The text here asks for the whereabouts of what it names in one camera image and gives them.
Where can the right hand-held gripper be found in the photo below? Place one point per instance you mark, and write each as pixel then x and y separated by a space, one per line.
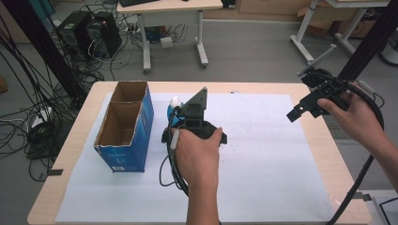
pixel 322 93

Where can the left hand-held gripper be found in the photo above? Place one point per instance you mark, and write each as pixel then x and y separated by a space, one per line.
pixel 195 117

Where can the person's left hand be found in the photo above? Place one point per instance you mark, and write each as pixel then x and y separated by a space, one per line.
pixel 195 156

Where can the person's right hand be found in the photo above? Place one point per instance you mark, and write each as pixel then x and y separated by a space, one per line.
pixel 355 118

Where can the blue cardboard box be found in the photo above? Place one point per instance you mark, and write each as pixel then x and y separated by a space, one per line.
pixel 125 137

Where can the black metal stand pole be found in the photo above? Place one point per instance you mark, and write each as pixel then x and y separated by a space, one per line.
pixel 372 37
pixel 40 47

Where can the white power adapter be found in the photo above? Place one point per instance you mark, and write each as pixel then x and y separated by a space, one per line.
pixel 166 42

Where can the white table mat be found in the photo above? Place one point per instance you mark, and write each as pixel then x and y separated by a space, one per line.
pixel 266 162

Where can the brown cardboard boxes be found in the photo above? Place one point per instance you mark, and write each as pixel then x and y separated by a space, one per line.
pixel 344 12

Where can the wooden desk with white legs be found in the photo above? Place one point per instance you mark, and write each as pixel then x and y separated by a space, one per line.
pixel 170 6

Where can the black computer tower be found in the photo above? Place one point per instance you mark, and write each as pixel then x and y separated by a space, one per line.
pixel 73 34
pixel 104 34

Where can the black keyboard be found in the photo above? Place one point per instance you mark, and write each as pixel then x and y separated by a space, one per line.
pixel 137 2

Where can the white power strip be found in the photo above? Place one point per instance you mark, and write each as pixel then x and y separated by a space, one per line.
pixel 40 117

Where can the white metal desk frame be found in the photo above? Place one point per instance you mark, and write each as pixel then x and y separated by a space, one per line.
pixel 313 31

